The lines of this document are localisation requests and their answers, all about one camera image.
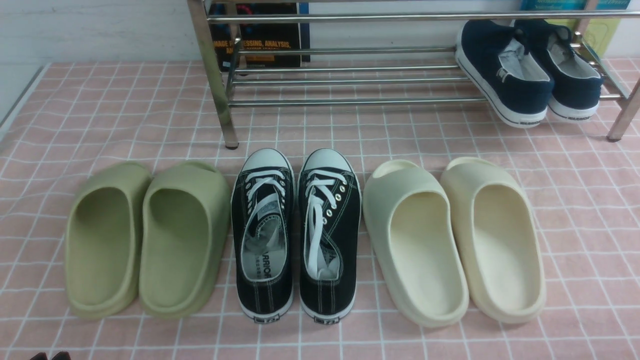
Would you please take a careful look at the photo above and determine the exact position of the green left slipper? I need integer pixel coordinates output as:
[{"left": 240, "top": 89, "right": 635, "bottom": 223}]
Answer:
[{"left": 64, "top": 161, "right": 153, "bottom": 319}]

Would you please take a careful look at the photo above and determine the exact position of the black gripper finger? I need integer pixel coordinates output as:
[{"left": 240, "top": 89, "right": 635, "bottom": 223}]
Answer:
[{"left": 51, "top": 351, "right": 71, "bottom": 360}]

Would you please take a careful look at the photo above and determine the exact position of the green slipper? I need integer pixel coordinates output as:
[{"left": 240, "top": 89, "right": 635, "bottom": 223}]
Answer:
[
  {"left": 139, "top": 161, "right": 231, "bottom": 319},
  {"left": 64, "top": 161, "right": 153, "bottom": 319}
]

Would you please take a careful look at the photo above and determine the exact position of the cream left slipper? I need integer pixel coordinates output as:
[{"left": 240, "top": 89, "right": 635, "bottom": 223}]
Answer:
[{"left": 362, "top": 159, "right": 470, "bottom": 328}]

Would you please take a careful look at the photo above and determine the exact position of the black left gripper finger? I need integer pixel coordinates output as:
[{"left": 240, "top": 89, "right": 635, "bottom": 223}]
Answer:
[{"left": 30, "top": 352, "right": 48, "bottom": 360}]

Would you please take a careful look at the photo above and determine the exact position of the navy right slip-on shoe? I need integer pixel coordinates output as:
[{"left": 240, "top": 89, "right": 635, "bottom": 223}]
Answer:
[{"left": 512, "top": 19, "right": 604, "bottom": 123}]

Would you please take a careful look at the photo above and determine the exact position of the cream right slipper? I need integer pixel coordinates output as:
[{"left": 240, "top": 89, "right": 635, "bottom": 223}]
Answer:
[{"left": 439, "top": 157, "right": 547, "bottom": 324}]

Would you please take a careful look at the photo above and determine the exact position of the black canvas sneaker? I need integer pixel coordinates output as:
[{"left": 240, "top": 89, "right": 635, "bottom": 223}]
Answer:
[
  {"left": 230, "top": 148, "right": 296, "bottom": 324},
  {"left": 297, "top": 148, "right": 362, "bottom": 325}
]

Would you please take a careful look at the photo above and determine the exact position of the teal yellow book behind rack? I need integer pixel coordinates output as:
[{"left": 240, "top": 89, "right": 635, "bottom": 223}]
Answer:
[{"left": 519, "top": 0, "right": 630, "bottom": 57}]

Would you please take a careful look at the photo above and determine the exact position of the black book behind rack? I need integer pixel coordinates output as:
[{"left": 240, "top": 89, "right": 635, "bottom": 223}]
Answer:
[{"left": 210, "top": 3, "right": 311, "bottom": 72}]

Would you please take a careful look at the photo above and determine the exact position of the pink checkered table cloth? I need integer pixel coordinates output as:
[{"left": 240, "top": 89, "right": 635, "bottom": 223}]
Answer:
[{"left": 1, "top": 61, "right": 639, "bottom": 360}]

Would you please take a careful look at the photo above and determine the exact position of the cream slipper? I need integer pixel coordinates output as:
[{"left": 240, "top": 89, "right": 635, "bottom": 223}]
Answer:
[
  {"left": 362, "top": 159, "right": 470, "bottom": 328},
  {"left": 439, "top": 157, "right": 547, "bottom": 324}
]

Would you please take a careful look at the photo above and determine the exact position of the navy slip-on shoe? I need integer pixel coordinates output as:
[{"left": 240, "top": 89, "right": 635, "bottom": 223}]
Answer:
[
  {"left": 512, "top": 19, "right": 604, "bottom": 123},
  {"left": 455, "top": 19, "right": 554, "bottom": 129}
]

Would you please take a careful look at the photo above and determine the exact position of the navy left slip-on shoe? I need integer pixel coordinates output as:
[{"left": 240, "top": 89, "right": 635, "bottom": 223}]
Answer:
[{"left": 455, "top": 19, "right": 554, "bottom": 129}]

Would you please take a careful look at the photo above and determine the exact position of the green right slipper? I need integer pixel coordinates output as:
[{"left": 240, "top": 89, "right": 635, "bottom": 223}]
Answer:
[{"left": 139, "top": 161, "right": 231, "bottom": 319}]

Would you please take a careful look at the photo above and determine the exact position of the metal shoe rack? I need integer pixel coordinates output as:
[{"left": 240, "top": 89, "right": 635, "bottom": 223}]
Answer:
[{"left": 187, "top": 0, "right": 639, "bottom": 150}]

